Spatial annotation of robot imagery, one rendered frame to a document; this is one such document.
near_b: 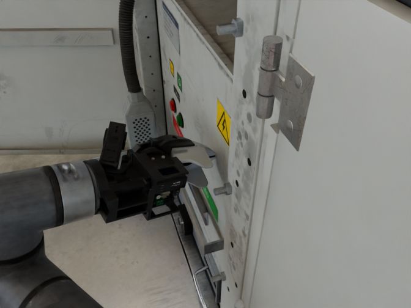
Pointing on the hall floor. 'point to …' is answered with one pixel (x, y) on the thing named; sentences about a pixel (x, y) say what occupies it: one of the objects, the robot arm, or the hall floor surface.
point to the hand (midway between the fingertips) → (205, 153)
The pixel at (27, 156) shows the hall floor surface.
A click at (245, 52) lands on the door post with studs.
